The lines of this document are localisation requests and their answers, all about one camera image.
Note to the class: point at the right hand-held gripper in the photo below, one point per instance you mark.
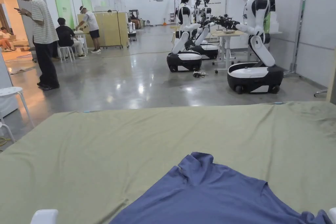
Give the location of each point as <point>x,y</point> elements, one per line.
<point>332,214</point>

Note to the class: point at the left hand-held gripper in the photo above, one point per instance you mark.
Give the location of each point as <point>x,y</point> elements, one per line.
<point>44,216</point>

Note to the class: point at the blue shirt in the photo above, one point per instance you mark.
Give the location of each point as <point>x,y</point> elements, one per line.
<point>204,197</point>

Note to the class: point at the bed with pale green sheet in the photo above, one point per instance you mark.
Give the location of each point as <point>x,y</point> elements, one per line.
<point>78,155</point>

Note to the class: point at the white and black humanoid robot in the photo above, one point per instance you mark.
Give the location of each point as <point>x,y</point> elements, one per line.
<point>185,37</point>
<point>206,43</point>
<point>258,37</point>

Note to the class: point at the beige rolling cabinet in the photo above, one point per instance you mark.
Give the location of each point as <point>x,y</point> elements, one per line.
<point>110,28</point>

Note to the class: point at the white desk with wooden top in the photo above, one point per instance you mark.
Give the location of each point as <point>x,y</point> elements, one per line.
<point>225,40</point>

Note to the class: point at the small white mobile robot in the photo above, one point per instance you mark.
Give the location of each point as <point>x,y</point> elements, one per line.
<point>131,31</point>

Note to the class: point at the forklift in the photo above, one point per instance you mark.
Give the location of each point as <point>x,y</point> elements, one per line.
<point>134,18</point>

